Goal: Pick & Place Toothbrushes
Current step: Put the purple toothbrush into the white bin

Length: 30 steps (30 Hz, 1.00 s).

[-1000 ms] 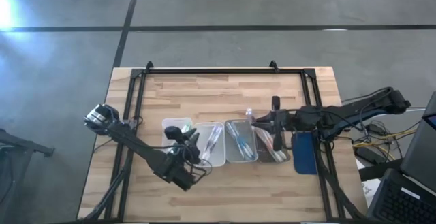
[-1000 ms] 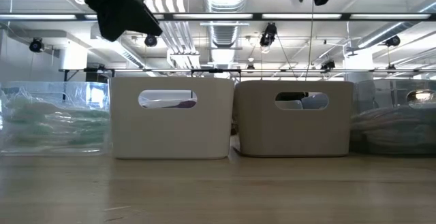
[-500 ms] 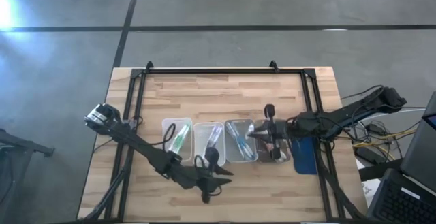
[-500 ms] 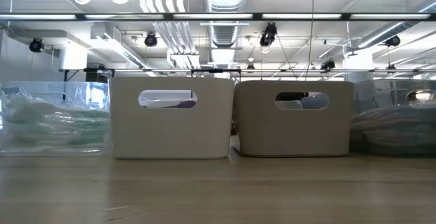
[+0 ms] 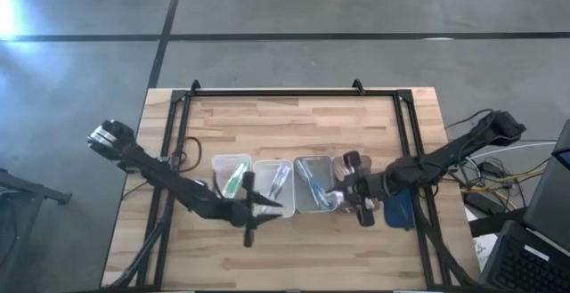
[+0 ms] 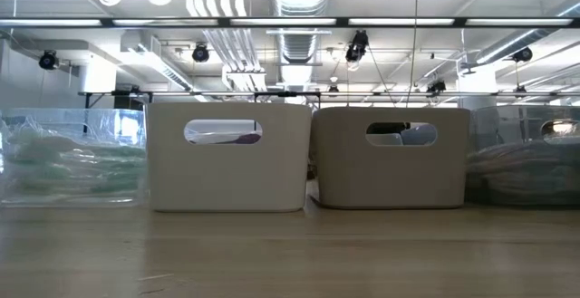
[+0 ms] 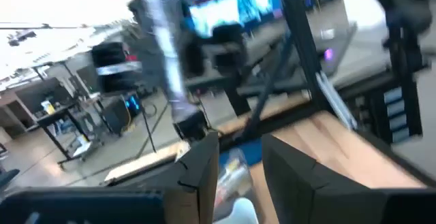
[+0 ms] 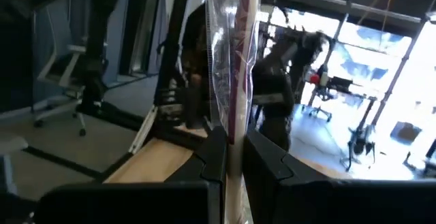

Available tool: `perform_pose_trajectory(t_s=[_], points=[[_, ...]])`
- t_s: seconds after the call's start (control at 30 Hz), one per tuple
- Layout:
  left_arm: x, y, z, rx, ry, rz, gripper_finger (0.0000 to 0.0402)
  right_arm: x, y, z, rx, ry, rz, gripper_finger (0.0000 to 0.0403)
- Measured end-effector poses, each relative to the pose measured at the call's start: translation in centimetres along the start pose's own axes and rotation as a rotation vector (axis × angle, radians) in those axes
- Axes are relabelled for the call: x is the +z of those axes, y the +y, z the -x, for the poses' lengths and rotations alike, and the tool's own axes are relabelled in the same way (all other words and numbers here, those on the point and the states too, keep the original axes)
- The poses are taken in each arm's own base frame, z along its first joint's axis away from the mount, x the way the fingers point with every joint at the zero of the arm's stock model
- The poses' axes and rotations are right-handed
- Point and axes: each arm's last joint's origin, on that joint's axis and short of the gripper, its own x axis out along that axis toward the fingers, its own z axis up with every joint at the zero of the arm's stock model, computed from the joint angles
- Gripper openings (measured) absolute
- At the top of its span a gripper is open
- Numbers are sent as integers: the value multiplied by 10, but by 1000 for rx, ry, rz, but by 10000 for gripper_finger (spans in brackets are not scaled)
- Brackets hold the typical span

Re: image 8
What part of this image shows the purple toothbrush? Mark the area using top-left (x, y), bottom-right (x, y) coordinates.
top-left (206, 0), bottom-right (262, 224)

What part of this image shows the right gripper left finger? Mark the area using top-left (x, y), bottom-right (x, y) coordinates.
top-left (33, 125), bottom-right (228, 224)

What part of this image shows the black aluminium table frame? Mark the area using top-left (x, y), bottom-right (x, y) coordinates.
top-left (76, 0), bottom-right (211, 180)

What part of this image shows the black rolling chair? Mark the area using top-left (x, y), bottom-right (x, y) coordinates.
top-left (308, 91), bottom-right (334, 123)

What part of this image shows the white office chair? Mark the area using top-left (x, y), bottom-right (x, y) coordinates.
top-left (33, 42), bottom-right (107, 138)

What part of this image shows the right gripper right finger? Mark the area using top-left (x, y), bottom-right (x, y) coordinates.
top-left (242, 128), bottom-right (436, 224)

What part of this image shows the black tripod stand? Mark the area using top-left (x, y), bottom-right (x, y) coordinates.
top-left (339, 96), bottom-right (378, 172)

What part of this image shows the brown box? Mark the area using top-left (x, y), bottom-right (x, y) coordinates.
top-left (390, 121), bottom-right (422, 146)

